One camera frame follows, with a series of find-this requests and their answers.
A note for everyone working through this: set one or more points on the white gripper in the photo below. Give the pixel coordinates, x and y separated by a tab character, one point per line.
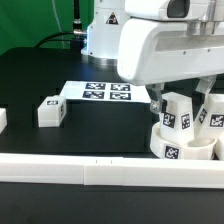
169	40

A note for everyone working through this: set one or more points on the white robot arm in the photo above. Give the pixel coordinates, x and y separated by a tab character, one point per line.
103	34

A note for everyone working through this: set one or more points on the white sheet with tags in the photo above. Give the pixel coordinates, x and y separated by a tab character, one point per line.
104	91

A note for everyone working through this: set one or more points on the green backdrop curtain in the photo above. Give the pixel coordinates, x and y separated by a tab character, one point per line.
23	23

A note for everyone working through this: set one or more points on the white block at left edge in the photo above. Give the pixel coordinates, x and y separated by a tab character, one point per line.
3	119

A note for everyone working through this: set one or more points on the white U-shaped fence wall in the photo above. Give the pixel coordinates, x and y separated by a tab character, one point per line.
115	171

